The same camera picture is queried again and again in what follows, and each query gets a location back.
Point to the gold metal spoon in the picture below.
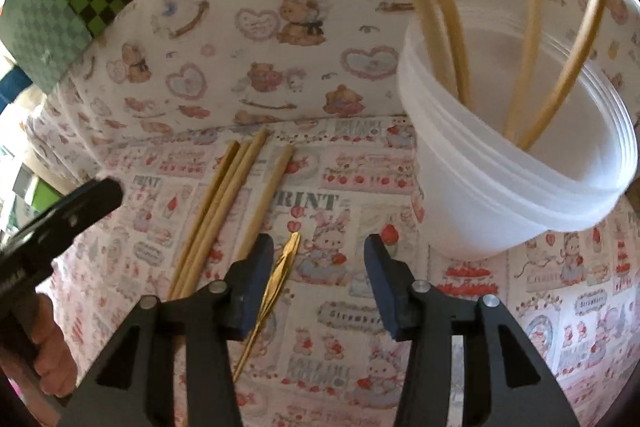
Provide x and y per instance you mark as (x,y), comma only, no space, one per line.
(279,277)

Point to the person's left hand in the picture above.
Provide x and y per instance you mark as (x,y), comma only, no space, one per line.
(52,347)

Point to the red print tablecloth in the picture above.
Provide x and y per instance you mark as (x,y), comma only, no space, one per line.
(325,322)

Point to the bear print cloth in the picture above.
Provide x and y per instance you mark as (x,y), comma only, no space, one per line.
(210,32)

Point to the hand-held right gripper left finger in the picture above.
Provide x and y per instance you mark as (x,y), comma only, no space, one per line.
(255,267)

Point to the white plastic cup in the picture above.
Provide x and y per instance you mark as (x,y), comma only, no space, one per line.
(500,187)

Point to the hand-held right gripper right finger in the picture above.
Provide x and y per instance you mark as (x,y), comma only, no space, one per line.
(380,277)

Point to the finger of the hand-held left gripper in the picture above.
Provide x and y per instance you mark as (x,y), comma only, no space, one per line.
(95,202)

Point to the green checkered board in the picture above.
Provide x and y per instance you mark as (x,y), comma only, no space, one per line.
(65,7)

